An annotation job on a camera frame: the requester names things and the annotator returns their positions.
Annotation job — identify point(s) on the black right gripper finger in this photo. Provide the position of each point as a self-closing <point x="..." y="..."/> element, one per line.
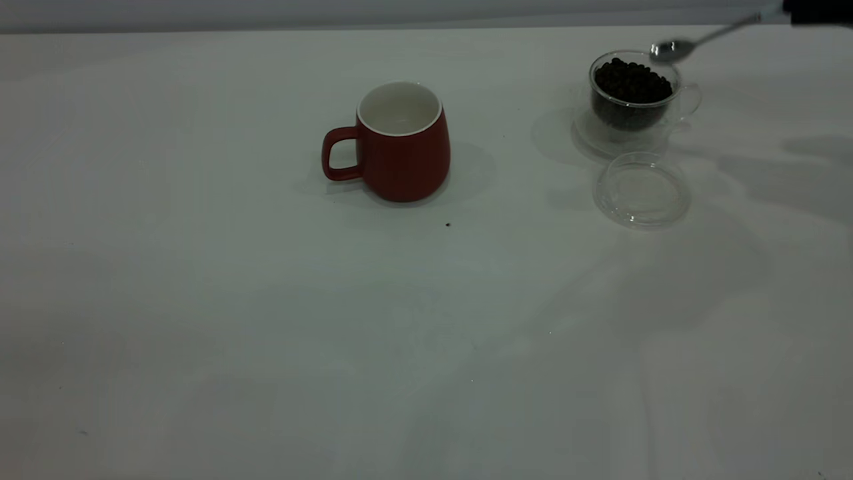
<point x="823" y="18"/>
<point x="820" y="4"/>

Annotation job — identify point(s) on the red ceramic mug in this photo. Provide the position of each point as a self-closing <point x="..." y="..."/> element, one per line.
<point x="406" y="166"/>

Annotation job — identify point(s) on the coffee bean pile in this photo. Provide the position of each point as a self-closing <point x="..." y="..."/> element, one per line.
<point x="632" y="90"/>

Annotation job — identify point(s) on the clear glass saucer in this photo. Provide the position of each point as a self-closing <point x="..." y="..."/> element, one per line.
<point x="643" y="213"/>

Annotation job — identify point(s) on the clear double-wall glass cup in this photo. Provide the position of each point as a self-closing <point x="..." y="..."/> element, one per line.
<point x="623" y="143"/>

